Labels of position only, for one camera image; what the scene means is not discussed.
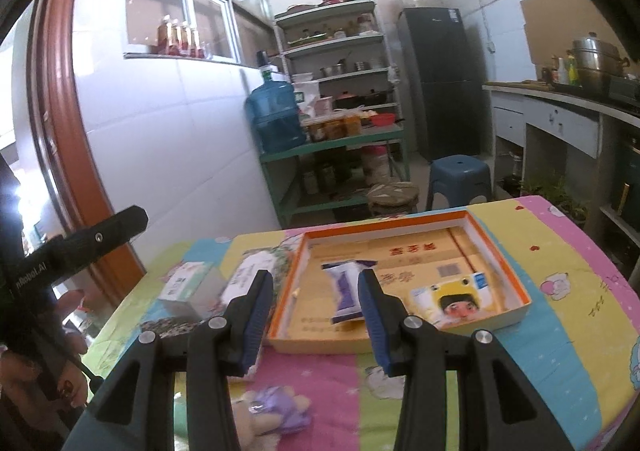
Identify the red plastic bowl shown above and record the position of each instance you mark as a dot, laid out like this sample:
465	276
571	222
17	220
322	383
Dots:
383	119

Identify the green potted plants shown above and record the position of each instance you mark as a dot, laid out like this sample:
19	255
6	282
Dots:
555	193

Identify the green and white tissue pack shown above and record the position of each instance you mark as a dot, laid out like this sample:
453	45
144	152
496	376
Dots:
185	282

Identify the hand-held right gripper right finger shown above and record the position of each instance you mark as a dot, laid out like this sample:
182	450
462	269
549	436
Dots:
372	326

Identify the beige and purple plush toy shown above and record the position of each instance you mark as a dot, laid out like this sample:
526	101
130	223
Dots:
280	407

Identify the steel steamer pot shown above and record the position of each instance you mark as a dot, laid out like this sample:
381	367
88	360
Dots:
597	58

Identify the orange rimmed cardboard tray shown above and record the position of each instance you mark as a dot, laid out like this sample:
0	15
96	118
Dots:
400	251

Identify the row of orange food jars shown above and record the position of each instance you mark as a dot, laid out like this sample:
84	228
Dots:
332	127

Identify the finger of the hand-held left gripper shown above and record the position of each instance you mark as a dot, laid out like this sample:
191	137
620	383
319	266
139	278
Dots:
112	227

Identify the white plastic bottle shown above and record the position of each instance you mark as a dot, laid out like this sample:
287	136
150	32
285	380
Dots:
562	72

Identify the red liquid bottle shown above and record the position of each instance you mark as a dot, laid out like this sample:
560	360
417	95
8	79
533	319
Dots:
195	45
185	41
163	36
175	38

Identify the dark green box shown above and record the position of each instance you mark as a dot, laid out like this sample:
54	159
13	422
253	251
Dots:
629	186

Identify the white shelf rack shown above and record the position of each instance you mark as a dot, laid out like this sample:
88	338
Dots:
330	49

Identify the blue plastic stool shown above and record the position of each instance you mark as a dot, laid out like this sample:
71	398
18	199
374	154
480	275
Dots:
457	171

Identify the dark grey refrigerator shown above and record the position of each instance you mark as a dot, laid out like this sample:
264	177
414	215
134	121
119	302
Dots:
440	81

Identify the white bucket with red lid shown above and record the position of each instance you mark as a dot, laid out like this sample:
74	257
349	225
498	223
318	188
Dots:
376	166

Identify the brown wooden door frame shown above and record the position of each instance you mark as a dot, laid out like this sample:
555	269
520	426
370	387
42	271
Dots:
65	131

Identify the brown cardboard sheet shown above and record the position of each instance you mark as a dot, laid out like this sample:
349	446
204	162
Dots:
560	16

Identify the person's left hand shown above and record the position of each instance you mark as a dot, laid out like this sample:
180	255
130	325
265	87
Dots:
70	302

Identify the green dish soap bottle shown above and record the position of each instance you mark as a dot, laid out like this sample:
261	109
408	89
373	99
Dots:
573	71

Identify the round woven stool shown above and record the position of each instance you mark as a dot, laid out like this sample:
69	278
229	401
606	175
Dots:
392	193

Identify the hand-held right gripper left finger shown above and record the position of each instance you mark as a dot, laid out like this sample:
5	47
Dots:
252	318

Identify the blue water jug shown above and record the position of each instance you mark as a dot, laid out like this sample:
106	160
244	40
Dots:
275	116

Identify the grey kitchen counter cabinet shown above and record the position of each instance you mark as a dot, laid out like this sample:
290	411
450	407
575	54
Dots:
550	117

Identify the dark patterned cloth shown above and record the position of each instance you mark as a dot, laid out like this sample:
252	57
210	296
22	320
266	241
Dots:
172	329

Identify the cartoon face tissue pack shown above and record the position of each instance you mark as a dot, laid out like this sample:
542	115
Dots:
450	305

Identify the purple and white packet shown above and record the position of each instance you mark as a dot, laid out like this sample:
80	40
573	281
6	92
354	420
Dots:
345	288

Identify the green metal table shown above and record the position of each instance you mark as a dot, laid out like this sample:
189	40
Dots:
330	143

